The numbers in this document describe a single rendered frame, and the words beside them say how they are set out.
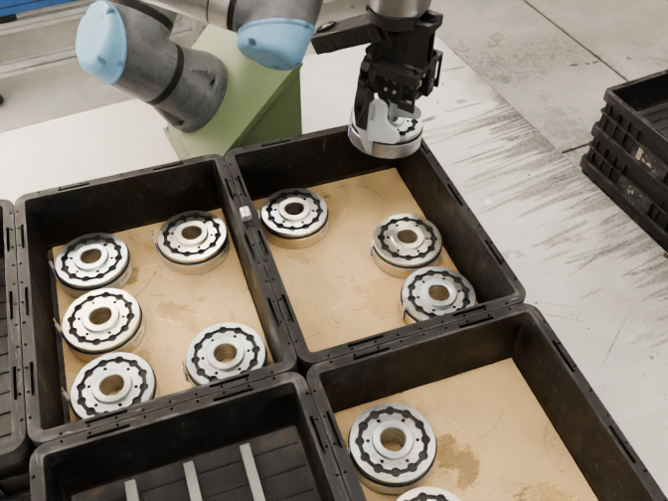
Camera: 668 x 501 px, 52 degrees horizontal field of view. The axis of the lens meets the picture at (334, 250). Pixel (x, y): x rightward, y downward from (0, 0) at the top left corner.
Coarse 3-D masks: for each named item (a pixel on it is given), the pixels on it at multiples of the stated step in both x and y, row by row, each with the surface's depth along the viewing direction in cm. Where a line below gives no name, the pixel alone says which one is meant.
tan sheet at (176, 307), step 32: (160, 224) 107; (128, 288) 98; (160, 288) 98; (192, 288) 98; (224, 288) 98; (160, 320) 95; (192, 320) 95; (224, 320) 95; (256, 320) 95; (64, 352) 91; (160, 352) 91; (160, 384) 88
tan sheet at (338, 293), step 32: (320, 192) 112; (352, 192) 112; (384, 192) 112; (352, 224) 107; (288, 256) 103; (320, 256) 103; (352, 256) 103; (448, 256) 103; (288, 288) 99; (320, 288) 99; (352, 288) 99; (384, 288) 99; (320, 320) 95; (352, 320) 95; (384, 320) 95
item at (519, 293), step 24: (264, 144) 104; (288, 144) 105; (432, 168) 101; (240, 192) 97; (456, 192) 98; (264, 240) 91; (480, 240) 92; (264, 264) 88; (504, 264) 89; (288, 312) 85; (456, 312) 84; (480, 312) 84; (384, 336) 81; (312, 360) 79
